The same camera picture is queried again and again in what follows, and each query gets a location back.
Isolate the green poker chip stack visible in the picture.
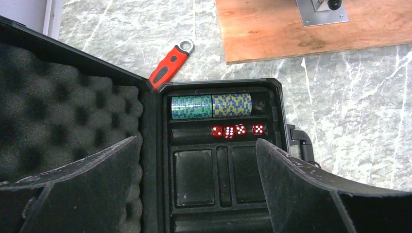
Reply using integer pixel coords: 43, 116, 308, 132
171, 95, 212, 119

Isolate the metal stand bracket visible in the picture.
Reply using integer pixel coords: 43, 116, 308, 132
296, 0, 349, 27

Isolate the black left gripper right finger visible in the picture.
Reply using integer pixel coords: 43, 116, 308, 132
256, 138, 412, 233

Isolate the wooden board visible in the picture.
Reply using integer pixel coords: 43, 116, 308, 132
216, 0, 412, 64

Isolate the red handled wrench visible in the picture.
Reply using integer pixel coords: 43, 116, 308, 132
149, 39, 194, 91

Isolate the red die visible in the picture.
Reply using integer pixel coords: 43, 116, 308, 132
211, 126, 223, 137
235, 124, 247, 135
223, 126, 235, 139
251, 124, 265, 135

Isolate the yellow poker chip stack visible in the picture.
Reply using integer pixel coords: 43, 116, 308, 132
212, 93, 252, 117

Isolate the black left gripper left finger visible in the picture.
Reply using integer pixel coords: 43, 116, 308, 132
0, 136, 142, 233

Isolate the black poker set case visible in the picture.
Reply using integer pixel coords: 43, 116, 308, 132
0, 17, 315, 233

